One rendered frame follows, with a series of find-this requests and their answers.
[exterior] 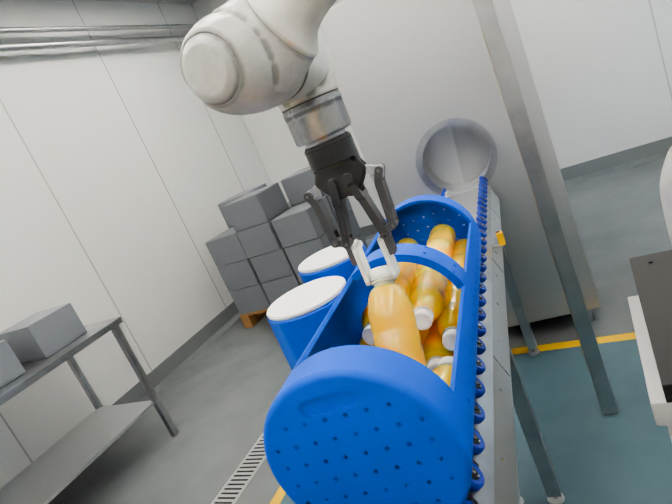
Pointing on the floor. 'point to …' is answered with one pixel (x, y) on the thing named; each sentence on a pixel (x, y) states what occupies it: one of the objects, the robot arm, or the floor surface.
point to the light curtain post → (491, 30)
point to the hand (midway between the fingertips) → (375, 259)
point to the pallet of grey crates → (270, 242)
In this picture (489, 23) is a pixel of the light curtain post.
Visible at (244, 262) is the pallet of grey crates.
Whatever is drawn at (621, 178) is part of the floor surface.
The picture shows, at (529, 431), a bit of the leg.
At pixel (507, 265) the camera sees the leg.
